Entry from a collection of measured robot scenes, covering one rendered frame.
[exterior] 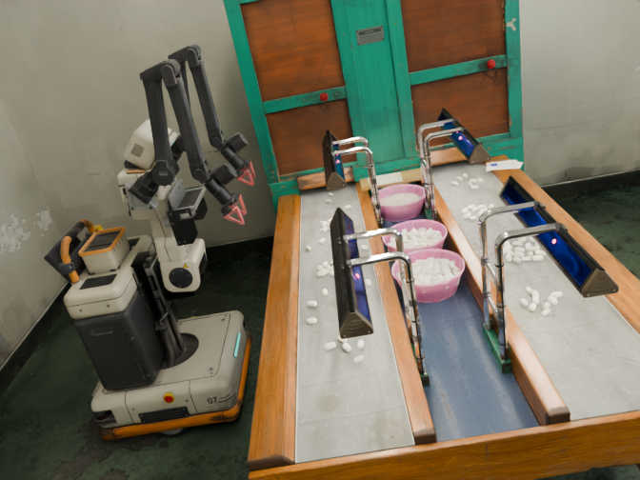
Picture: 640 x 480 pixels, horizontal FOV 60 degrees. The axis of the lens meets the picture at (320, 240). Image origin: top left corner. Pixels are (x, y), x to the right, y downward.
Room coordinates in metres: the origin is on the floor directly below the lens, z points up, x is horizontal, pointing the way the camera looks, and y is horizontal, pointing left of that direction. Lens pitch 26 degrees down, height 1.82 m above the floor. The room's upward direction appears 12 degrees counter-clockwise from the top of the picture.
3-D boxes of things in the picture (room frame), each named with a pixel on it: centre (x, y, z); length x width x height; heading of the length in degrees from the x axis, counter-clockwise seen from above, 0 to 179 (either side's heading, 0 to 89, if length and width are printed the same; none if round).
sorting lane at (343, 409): (1.91, -0.04, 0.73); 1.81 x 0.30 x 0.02; 176
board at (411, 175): (2.71, -0.43, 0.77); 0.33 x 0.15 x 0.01; 86
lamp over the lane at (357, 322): (1.37, -0.06, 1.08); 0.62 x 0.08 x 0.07; 176
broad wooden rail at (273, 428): (1.93, 0.17, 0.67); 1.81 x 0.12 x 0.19; 176
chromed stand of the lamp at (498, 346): (1.34, -0.54, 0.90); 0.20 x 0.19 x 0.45; 176
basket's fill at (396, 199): (2.49, -0.42, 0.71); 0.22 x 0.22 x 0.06
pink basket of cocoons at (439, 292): (1.77, -0.37, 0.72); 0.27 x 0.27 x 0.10
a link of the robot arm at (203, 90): (2.49, 0.36, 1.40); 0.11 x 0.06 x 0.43; 176
